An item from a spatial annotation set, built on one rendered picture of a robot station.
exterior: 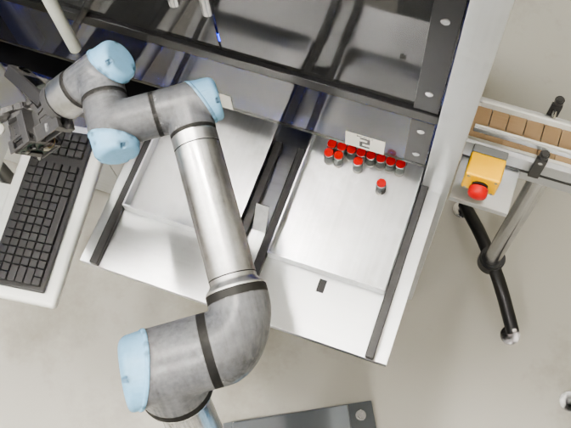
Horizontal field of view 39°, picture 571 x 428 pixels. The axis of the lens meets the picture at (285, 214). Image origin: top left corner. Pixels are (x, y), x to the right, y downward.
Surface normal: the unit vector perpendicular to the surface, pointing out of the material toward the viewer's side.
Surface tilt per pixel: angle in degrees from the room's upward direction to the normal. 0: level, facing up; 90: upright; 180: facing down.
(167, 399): 66
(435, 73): 90
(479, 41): 90
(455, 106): 90
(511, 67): 0
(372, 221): 0
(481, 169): 0
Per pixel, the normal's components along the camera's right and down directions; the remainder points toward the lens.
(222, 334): -0.01, -0.41
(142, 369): -0.05, -0.19
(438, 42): -0.34, 0.88
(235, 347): 0.37, -0.03
